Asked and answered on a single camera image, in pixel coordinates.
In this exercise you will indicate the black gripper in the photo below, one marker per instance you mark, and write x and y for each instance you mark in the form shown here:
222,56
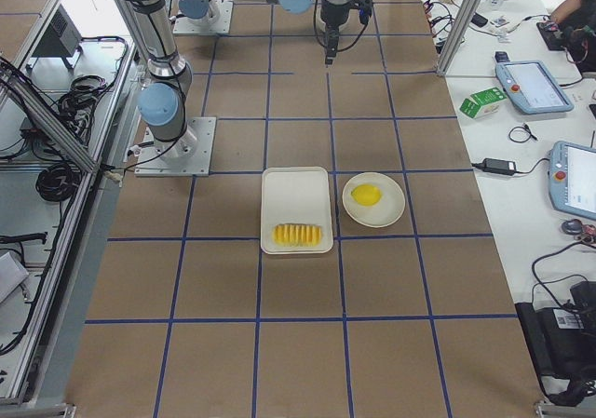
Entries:
331,17

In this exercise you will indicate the yellow lemon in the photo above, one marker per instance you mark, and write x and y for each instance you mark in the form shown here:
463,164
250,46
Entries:
366,194

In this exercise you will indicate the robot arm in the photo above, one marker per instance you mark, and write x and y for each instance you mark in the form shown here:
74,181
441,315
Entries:
162,104

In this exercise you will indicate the green white carton box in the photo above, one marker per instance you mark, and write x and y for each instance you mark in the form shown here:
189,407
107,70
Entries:
482,103

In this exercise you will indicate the cream rectangular tray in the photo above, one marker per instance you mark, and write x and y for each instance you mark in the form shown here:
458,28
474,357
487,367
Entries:
295,195

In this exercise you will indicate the cream round plate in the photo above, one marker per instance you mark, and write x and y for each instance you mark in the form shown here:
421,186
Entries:
387,211

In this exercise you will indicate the blue teach pendant upper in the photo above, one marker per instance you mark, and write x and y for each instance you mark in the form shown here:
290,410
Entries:
532,88

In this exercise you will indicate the blue teach pendant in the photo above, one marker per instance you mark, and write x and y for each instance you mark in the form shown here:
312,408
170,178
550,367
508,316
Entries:
572,179
532,88

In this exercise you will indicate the sliced yellow bread loaf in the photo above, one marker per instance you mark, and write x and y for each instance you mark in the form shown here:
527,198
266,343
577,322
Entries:
297,234

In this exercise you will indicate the black power adapter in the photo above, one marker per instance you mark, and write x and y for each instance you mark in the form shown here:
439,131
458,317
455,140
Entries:
499,166

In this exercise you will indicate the grey electronics box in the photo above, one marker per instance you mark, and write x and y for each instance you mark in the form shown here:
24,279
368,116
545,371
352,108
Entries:
61,39

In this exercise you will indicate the blue teach pendant lower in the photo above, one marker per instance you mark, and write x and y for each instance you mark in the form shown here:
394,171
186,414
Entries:
572,179

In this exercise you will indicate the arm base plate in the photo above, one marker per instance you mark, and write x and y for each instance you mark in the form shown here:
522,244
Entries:
189,156
203,17

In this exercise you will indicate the aluminium frame post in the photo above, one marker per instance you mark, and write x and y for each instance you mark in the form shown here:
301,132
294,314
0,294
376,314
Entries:
454,40

